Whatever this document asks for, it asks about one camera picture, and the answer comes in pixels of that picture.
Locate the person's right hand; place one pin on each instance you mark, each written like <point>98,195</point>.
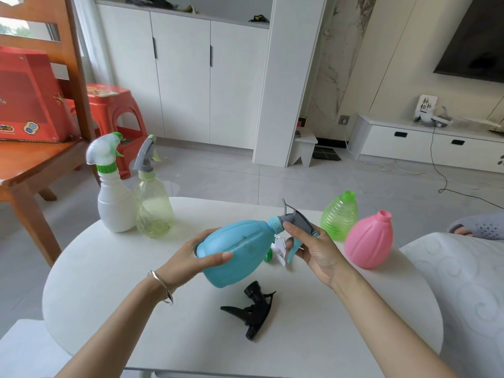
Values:
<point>319,253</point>

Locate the person's left hand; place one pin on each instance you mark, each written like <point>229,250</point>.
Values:
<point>179,263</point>

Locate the person's left thumb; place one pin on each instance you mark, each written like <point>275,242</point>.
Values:
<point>214,259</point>

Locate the person's right thumb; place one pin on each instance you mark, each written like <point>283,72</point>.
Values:
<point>299,231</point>

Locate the grey blue trigger sprayer head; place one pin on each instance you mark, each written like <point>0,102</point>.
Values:
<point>296,228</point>

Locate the blue spray bottle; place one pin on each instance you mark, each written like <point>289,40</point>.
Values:
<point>236,251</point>

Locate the person's right forearm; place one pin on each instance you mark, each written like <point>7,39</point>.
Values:
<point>388,326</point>

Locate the person's left forearm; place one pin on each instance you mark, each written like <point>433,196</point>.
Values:
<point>114,330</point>

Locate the white paper tag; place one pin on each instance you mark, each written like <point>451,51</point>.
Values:
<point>279,249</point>

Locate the green ribbed plastic bottle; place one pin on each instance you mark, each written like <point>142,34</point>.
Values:
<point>339,216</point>

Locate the black trigger sprayer head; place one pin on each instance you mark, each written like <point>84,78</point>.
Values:
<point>250,309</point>

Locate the pink ribbed plastic bottle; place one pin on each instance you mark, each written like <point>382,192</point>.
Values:
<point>369,242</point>

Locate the small white step stool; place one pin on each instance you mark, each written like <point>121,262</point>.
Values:
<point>304,147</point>

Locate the clear spray bottle grey trigger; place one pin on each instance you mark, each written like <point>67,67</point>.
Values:
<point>152,200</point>

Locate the white spray bottle green trigger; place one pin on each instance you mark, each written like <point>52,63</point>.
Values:
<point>114,188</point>

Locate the white pillar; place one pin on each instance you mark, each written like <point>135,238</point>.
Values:
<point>287,78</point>

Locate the white low media console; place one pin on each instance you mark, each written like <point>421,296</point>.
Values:
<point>429,143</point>

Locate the red plastic stool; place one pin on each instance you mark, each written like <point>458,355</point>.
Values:
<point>114,121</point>

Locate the white patterned sofa cushion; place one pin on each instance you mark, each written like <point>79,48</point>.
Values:
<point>460,299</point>

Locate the white sign with black writing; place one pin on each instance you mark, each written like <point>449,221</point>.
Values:
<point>425,107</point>

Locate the white device on console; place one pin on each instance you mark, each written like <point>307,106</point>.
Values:
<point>437,120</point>

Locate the grey slipper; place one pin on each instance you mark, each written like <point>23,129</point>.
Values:
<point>476,226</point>

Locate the white cabinet with doors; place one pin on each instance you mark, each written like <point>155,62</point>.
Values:
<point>185,70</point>

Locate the wooden chair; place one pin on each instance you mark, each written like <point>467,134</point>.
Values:
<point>37,153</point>

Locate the red gift box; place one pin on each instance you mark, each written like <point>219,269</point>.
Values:
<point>29,98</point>

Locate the wall power socket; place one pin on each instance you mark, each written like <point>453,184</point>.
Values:
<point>344,120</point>

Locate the black wall television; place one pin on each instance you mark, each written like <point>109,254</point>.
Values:
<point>472,37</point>

